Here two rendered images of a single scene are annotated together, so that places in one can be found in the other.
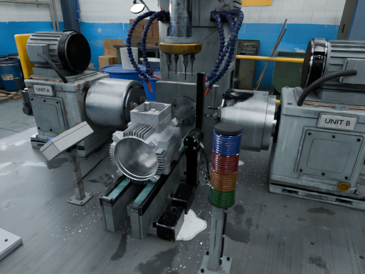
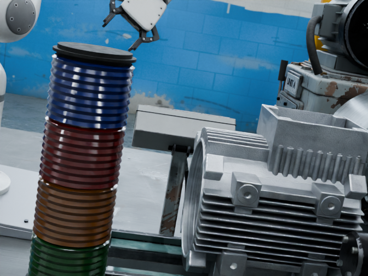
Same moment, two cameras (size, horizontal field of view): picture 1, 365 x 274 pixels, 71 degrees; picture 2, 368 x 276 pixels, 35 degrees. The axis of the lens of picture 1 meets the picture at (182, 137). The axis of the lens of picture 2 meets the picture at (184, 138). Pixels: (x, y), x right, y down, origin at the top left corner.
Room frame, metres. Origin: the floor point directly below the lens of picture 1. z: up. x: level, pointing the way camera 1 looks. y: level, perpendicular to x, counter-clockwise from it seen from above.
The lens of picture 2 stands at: (0.40, -0.51, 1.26)
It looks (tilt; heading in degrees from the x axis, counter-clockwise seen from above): 13 degrees down; 66
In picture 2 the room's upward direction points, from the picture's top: 10 degrees clockwise
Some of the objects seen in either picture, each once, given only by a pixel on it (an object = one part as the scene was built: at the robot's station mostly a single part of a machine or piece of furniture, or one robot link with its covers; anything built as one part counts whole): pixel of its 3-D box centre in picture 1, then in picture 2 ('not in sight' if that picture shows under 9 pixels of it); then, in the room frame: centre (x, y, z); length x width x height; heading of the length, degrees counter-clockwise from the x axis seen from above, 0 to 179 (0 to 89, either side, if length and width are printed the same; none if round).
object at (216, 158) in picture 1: (225, 158); (82, 148); (0.50, -0.10, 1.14); 0.06 x 0.06 x 0.04
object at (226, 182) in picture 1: (223, 175); (75, 205); (0.50, -0.10, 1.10); 0.06 x 0.06 x 0.04
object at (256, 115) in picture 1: (252, 120); not in sight; (1.00, -0.29, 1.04); 0.41 x 0.25 x 0.25; 72
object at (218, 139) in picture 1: (226, 139); (90, 90); (0.50, -0.10, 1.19); 0.06 x 0.06 x 0.04
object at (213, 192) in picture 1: (222, 191); (68, 258); (0.50, -0.10, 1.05); 0.06 x 0.06 x 0.04
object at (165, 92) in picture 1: (187, 115); not in sight; (1.25, -0.02, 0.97); 0.30 x 0.11 x 0.34; 72
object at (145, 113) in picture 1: (151, 117); (308, 144); (0.84, 0.11, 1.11); 0.12 x 0.11 x 0.07; 162
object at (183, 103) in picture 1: (183, 111); not in sight; (1.19, 0.00, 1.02); 0.15 x 0.02 x 0.15; 72
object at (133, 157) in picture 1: (148, 146); (264, 207); (0.81, 0.12, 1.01); 0.20 x 0.19 x 0.19; 162
